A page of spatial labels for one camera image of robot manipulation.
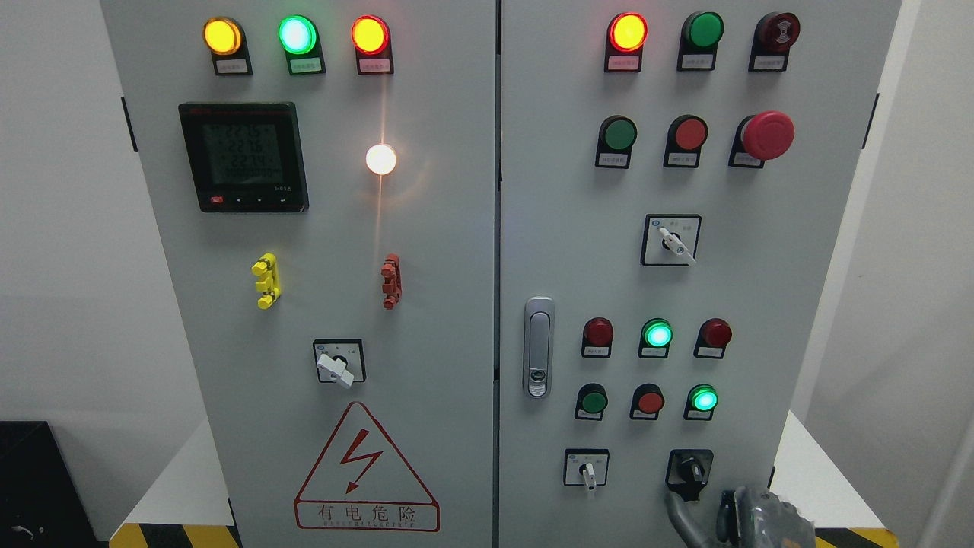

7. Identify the black rotary knob switch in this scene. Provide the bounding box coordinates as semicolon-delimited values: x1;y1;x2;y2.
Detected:
667;450;714;502

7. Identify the red terminal connector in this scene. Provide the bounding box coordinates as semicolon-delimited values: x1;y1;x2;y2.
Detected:
380;253;403;310

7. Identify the dark red indicator left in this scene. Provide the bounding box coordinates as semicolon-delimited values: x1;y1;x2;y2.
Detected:
581;317;613;358

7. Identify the dark red indicator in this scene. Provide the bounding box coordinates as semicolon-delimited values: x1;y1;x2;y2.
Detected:
581;317;613;358
693;318;734;358

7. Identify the white glowing indicator light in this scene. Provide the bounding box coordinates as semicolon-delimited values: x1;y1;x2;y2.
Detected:
365;143;399;177

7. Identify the green push button lower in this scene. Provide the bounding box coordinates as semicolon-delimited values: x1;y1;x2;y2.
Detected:
574;383;608;421

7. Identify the green push button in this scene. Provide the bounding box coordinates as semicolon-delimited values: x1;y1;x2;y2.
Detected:
574;383;608;421
594;115;638;169

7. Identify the green lit indicator middle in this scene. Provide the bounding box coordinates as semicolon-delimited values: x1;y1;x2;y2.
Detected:
638;317;673;358

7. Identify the green lit indicator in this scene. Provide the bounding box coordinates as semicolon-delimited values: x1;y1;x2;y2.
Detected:
684;383;719;421
638;317;673;358

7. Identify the green push button upper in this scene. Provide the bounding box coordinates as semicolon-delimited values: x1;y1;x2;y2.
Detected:
594;115;638;169

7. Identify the grey left cabinet door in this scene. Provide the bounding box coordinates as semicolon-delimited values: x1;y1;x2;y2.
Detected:
102;1;496;547

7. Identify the grey cabinet door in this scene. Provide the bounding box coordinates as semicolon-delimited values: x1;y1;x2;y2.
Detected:
498;1;902;547
102;1;496;547

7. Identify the red push button lower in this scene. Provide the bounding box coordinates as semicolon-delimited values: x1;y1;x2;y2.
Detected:
629;383;665;421

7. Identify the red push button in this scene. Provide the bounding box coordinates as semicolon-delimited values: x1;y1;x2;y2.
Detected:
662;114;708;169
629;383;665;421

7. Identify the grey right cabinet door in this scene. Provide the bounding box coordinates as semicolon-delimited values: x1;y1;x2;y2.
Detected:
498;1;902;547

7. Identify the yellow terminal connector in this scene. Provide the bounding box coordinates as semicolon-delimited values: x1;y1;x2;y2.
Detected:
250;253;282;310

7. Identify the dark red indicator right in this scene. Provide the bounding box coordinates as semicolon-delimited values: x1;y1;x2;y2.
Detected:
693;318;734;358

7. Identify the red electric hazard sign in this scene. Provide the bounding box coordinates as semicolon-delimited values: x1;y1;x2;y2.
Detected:
293;401;441;533

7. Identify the red push button upper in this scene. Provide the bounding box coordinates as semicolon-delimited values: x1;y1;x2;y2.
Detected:
662;114;708;169

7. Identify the green lit indicator lower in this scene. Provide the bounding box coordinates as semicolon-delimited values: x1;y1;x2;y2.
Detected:
684;383;719;421

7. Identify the red indicator light top left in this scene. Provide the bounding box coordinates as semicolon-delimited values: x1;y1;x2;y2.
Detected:
351;14;394;75

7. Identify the black digital power meter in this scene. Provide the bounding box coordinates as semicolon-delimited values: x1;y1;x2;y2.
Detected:
178;101;309;214

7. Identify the red lit indicator right door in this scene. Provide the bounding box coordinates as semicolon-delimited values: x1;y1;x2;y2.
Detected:
604;11;648;73

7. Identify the green indicator light top left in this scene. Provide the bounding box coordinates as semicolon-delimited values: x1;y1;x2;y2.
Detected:
278;14;326;75

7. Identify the green unlit indicator top right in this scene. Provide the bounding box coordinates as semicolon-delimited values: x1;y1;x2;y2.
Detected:
677;11;724;72

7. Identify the red emergency stop button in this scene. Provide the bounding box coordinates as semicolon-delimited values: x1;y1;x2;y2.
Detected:
727;110;794;169

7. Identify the yellow indicator light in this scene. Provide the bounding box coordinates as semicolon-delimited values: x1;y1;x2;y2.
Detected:
202;15;253;76

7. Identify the dark red buzzer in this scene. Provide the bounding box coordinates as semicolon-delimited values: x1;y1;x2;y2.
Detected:
748;11;801;72

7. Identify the white platform with hazard stripes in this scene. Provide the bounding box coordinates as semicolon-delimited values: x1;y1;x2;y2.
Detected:
108;413;899;547

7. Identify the black box lower left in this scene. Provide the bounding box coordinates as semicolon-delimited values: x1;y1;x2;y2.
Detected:
1;421;101;547

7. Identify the silver door latch handle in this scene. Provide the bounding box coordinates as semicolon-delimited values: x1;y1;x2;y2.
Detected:
523;296;555;399

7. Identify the white selector switch left door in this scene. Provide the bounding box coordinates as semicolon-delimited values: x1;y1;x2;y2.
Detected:
312;339;368;389

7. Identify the white selector switch upper right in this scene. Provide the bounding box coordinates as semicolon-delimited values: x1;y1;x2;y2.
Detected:
640;214;702;266

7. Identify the white selector switch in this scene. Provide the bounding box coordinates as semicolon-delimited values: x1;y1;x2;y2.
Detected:
562;448;611;494
640;214;702;266

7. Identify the white selector switch lower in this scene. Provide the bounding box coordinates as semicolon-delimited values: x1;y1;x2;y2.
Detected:
562;448;611;494

